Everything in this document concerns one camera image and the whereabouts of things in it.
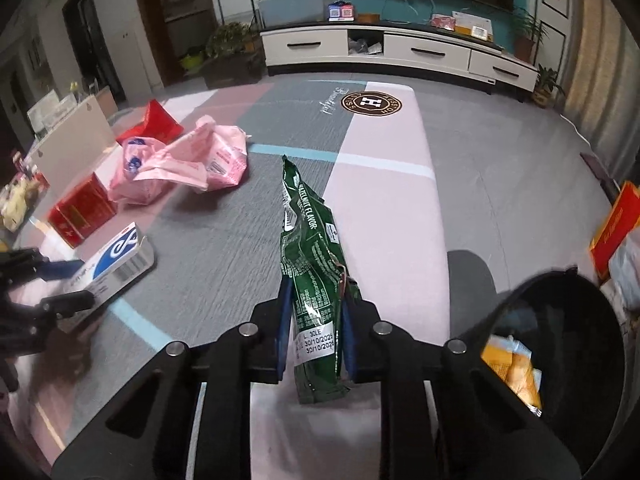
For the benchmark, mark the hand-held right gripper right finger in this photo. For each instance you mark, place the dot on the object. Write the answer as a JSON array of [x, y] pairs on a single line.
[[350, 350]]

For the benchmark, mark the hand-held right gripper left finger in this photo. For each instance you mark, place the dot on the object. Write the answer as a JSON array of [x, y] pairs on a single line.
[[285, 330]]

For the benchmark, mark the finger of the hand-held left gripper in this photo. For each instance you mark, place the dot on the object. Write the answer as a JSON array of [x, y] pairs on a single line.
[[62, 269], [67, 305]]

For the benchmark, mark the blue and white box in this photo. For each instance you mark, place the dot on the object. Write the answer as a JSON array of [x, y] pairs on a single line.
[[120, 260]]

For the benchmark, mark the red box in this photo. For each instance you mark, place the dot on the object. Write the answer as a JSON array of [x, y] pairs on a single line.
[[82, 207]]

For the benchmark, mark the green snack bag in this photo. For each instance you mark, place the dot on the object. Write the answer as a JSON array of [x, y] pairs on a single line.
[[315, 270]]

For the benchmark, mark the small pink packet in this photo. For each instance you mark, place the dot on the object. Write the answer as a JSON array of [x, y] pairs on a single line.
[[140, 175]]

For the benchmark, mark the yellow snack bag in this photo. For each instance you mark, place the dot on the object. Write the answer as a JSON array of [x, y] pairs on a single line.
[[515, 375]]

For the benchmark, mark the red snack bag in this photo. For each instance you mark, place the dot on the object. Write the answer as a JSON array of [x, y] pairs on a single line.
[[155, 120]]

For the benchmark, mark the black trash bin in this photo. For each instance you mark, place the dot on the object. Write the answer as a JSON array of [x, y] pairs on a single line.
[[580, 340]]

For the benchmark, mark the group of bottles and jars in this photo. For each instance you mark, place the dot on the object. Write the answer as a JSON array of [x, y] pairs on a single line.
[[20, 195]]

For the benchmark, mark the white storage box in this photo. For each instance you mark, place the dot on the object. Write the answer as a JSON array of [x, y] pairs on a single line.
[[75, 145]]

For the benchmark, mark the green basin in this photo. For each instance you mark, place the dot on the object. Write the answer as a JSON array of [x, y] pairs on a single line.
[[191, 62]]

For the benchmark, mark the large plant in dark planter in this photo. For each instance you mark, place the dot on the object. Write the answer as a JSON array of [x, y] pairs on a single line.
[[230, 60]]

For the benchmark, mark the white plastic shopping bag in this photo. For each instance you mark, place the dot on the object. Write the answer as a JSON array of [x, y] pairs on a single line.
[[627, 275]]

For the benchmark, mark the red and yellow paper bag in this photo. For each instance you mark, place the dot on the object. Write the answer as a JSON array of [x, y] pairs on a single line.
[[612, 230]]

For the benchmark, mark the white television cabinet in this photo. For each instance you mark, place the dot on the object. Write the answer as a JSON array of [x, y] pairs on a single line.
[[400, 52]]

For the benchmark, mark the dark floor mat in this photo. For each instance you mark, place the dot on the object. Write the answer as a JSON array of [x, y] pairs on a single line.
[[600, 172]]

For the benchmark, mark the grey storage box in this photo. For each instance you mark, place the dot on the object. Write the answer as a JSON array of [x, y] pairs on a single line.
[[290, 10]]

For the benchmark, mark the brown wooden box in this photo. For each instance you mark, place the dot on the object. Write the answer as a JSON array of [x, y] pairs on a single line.
[[367, 17]]

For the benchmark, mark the small potted plant on floor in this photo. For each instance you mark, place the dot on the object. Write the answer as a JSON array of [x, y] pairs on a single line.
[[547, 87]]

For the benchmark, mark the small white digital display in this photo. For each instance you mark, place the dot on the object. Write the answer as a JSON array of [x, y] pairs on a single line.
[[480, 33]]

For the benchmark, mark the white and yellow card box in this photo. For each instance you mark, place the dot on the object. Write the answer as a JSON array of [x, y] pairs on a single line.
[[467, 19]]

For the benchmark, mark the potted plant in brown pot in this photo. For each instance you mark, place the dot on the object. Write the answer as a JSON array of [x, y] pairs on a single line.
[[527, 35]]

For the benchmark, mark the grey striped curtain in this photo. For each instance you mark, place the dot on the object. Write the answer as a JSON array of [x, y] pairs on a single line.
[[600, 60]]

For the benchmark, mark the pink picture frame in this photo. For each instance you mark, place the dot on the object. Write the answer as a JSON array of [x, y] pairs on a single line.
[[443, 22]]

